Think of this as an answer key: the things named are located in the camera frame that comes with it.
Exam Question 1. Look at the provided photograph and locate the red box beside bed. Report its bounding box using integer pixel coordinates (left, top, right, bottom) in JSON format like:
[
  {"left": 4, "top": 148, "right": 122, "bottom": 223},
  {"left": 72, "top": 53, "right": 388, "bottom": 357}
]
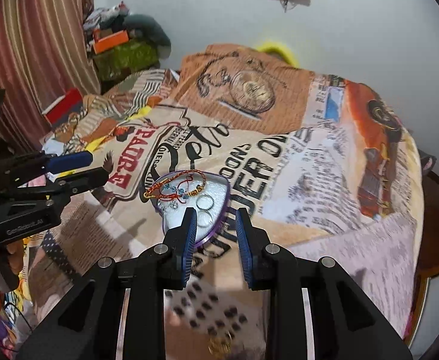
[{"left": 43, "top": 88, "right": 83, "bottom": 128}]

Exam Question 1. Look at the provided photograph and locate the dark grey stuffed cushion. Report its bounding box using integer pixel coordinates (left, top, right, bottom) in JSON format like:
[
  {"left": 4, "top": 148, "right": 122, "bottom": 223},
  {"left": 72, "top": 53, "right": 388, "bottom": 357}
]
[{"left": 123, "top": 14, "right": 171, "bottom": 59}]

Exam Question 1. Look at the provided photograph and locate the purple heart-shaped jewelry box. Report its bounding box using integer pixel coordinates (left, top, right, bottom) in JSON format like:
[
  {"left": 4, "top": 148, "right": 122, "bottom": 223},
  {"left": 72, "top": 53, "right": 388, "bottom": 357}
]
[{"left": 148, "top": 170, "right": 231, "bottom": 248}]

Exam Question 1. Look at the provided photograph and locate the pile of clothes on boxes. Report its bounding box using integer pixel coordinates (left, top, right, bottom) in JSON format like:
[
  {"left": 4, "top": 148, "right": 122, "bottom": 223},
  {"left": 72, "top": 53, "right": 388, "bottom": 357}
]
[{"left": 83, "top": 2, "right": 130, "bottom": 41}]

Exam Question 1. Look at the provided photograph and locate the orange beaded bracelet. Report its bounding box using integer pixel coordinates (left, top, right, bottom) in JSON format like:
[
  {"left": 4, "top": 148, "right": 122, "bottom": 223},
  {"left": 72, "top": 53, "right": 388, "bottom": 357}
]
[{"left": 143, "top": 170, "right": 208, "bottom": 200}]

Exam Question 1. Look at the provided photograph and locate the printed newspaper pattern bedspread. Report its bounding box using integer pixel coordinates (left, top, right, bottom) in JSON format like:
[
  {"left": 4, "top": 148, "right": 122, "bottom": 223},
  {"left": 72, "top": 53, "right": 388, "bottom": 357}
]
[{"left": 28, "top": 44, "right": 424, "bottom": 359}]

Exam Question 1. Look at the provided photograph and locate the gold jewelry piece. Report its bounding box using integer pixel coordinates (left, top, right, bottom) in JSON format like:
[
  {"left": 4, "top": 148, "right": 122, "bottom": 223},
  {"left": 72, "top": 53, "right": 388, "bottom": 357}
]
[{"left": 208, "top": 331, "right": 235, "bottom": 359}]

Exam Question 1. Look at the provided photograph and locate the dark bag on floor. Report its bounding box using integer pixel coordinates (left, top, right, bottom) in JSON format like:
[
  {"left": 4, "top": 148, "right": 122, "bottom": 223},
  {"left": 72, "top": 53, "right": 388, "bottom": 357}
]
[{"left": 418, "top": 150, "right": 437, "bottom": 177}]

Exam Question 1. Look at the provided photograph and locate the red gold striped curtain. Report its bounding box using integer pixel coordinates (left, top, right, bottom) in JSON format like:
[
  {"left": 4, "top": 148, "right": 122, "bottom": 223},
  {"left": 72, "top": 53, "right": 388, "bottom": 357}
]
[{"left": 0, "top": 0, "right": 100, "bottom": 153}]

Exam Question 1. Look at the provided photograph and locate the orange shoe box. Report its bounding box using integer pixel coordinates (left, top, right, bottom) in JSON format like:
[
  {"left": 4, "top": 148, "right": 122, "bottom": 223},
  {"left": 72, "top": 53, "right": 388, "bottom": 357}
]
[{"left": 92, "top": 31, "right": 129, "bottom": 55}]

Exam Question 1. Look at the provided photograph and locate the silver ring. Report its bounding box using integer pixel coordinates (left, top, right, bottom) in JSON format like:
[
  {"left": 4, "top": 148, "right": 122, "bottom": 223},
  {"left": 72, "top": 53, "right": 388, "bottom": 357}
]
[{"left": 196, "top": 193, "right": 216, "bottom": 212}]

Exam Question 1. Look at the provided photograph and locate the yellow curved object behind bed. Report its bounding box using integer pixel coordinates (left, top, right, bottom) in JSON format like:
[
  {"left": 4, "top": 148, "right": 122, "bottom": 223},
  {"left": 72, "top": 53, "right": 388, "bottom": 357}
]
[{"left": 255, "top": 41, "right": 300, "bottom": 68}]

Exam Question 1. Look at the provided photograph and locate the green patterned storage box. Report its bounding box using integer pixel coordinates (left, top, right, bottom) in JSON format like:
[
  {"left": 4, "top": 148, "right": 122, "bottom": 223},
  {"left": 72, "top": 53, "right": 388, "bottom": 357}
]
[{"left": 92, "top": 39, "right": 159, "bottom": 81}]

